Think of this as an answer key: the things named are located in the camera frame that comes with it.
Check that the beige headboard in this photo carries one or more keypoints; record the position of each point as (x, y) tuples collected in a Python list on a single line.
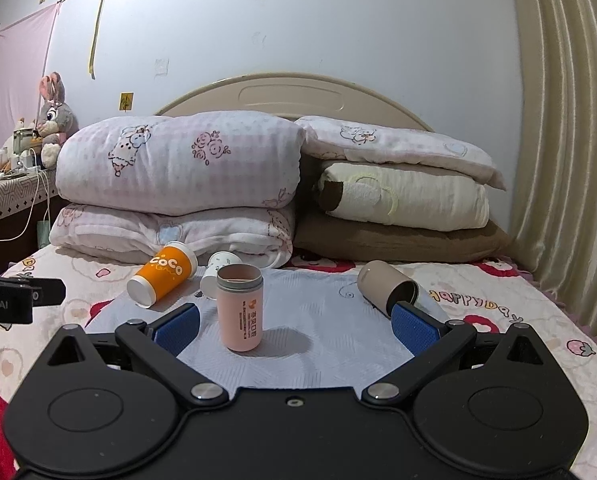
[(288, 95)]

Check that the grey plush bunny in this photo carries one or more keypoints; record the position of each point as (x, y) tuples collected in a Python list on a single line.
[(56, 115)]

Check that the brown pillow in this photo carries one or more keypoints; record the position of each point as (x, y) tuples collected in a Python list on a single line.
[(378, 242)]

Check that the small white cup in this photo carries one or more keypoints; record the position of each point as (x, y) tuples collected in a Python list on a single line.
[(219, 262)]

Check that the printed bed sheet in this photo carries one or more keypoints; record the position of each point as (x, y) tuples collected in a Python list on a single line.
[(528, 310)]

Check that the pale green bag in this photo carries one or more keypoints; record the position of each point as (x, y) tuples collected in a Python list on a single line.
[(45, 234)]

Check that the cream folded blanket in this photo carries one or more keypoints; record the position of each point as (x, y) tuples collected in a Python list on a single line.
[(428, 200)]

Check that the orange cup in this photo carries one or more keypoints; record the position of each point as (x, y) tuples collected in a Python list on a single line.
[(163, 272)]

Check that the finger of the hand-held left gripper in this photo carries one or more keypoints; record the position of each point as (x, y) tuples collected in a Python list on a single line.
[(48, 292)]

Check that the pink checked folded quilt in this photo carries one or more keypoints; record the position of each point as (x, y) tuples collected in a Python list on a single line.
[(178, 170)]

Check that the yellow wall sticker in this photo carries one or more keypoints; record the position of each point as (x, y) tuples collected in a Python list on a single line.
[(126, 100)]

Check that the cream curtain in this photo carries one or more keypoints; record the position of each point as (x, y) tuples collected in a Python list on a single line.
[(568, 135)]

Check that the pink printed pillow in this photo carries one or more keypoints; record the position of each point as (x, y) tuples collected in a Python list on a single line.
[(403, 145)]

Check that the pink floral folded quilt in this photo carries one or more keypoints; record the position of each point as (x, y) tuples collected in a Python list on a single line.
[(128, 235)]

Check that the pink wall cloth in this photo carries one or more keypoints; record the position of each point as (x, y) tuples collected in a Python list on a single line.
[(13, 75)]

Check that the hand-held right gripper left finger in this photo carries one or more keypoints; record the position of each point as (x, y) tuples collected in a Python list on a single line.
[(178, 329)]

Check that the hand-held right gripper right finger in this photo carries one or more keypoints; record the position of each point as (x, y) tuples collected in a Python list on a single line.
[(414, 331)]

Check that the pink cup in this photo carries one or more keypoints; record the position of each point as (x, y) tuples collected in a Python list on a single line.
[(238, 315)]

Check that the pale textured mat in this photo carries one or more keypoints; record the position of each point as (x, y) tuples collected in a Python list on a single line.
[(318, 310)]

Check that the side table with patterned cloth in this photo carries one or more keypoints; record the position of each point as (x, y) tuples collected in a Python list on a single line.
[(3, 200)]

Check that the beige cup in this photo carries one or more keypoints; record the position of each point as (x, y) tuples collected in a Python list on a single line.
[(378, 280)]

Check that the clutter of small bottles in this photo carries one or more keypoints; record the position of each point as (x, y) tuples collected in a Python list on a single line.
[(21, 147)]

